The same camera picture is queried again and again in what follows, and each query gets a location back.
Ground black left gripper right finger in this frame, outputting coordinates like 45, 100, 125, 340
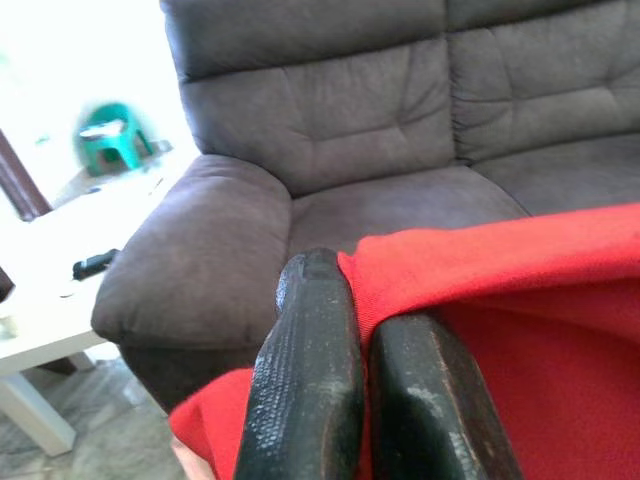
367, 309, 524, 480

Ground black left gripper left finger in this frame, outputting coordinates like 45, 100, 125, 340
233, 247, 366, 480

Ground red fabric pillow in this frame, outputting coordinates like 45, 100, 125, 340
168, 202, 640, 480

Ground grey fabric sofa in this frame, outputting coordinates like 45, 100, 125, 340
91, 0, 640, 416

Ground white side table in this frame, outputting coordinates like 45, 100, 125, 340
0, 164, 201, 457

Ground teal plastic stool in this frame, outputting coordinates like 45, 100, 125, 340
74, 102, 154, 176

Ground black device with cable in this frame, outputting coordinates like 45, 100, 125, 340
72, 248, 121, 281

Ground brown door frame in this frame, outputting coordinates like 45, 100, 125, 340
0, 129, 51, 221

